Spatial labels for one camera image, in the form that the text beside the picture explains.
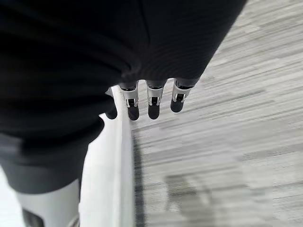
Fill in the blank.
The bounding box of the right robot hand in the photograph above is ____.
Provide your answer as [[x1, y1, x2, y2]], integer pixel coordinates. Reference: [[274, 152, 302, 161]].
[[0, 0, 248, 227]]

